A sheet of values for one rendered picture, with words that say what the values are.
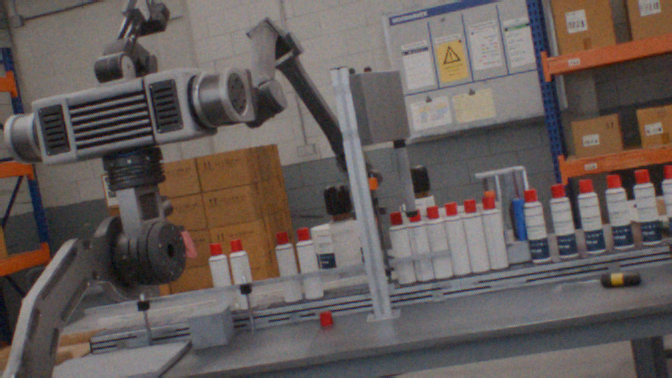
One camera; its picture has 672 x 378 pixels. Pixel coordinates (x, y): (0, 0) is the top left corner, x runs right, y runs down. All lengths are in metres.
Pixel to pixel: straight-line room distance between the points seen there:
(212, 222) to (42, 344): 4.18
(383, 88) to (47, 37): 6.30
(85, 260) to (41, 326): 0.20
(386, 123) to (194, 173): 3.74
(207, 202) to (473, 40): 2.39
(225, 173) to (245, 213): 0.31
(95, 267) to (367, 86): 0.83
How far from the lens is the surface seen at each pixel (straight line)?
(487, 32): 6.66
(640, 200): 2.43
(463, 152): 6.81
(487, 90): 6.64
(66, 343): 2.84
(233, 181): 5.81
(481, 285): 2.37
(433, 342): 1.98
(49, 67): 8.33
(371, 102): 2.22
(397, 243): 2.38
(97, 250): 1.94
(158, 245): 1.93
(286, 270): 2.43
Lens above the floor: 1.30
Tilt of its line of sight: 3 degrees down
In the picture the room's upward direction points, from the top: 10 degrees counter-clockwise
